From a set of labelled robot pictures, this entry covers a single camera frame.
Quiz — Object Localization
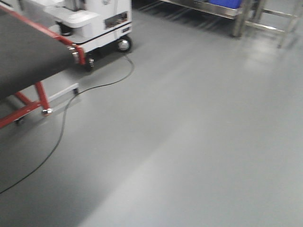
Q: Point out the black conveyor belt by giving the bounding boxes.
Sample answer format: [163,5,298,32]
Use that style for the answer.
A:
[0,10,75,98]

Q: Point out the black floor cable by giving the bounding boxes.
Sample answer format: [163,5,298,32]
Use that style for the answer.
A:
[0,53,135,194]

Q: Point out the red conveyor frame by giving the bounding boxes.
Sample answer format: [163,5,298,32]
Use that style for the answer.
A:
[0,6,85,128]

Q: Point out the stainless steel shelf rack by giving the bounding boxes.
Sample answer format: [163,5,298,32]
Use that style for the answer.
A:
[165,0,303,49]

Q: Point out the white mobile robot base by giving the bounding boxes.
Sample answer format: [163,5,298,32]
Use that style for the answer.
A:
[21,0,133,71]

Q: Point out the large blue plastic tote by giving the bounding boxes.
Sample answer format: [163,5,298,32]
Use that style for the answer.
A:
[209,0,242,9]

